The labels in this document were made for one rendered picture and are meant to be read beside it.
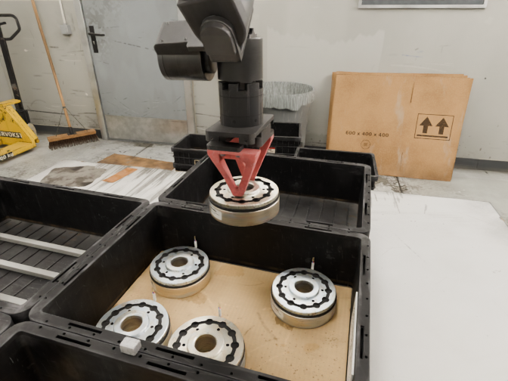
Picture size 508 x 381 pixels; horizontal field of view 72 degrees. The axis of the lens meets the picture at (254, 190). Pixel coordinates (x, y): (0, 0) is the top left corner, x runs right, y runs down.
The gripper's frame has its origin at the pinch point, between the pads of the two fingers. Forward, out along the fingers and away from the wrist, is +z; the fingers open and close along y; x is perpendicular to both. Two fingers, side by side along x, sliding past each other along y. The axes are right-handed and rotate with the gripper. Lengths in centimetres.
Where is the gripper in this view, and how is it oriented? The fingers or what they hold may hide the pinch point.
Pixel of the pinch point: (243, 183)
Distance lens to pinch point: 50.8
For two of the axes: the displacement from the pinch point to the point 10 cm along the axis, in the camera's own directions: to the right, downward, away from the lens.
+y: -2.9, 4.2, -8.6
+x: 9.6, 1.2, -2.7
